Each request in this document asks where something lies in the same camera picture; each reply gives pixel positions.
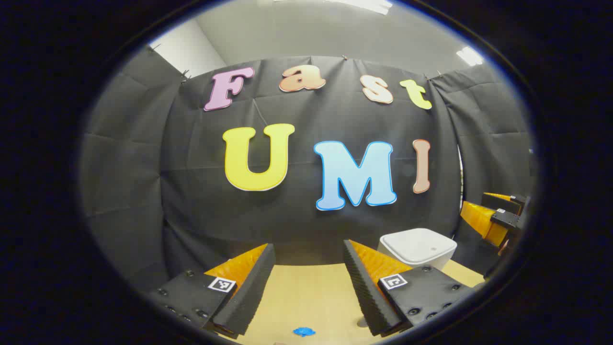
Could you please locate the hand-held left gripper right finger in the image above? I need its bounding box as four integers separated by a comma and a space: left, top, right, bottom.
342, 240, 475, 337

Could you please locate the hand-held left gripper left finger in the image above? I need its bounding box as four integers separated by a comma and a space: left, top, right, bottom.
149, 243, 276, 340

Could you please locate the white desktop garbage bin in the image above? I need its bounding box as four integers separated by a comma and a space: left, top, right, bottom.
377, 228, 458, 271

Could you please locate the wooden desktop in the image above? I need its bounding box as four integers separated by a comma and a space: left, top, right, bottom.
237, 259, 485, 345

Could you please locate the black backdrop cloth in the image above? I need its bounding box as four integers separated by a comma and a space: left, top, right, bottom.
79, 46, 537, 293

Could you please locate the ceiling light panel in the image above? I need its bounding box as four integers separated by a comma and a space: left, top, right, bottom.
330, 0, 394, 15
456, 46, 485, 67

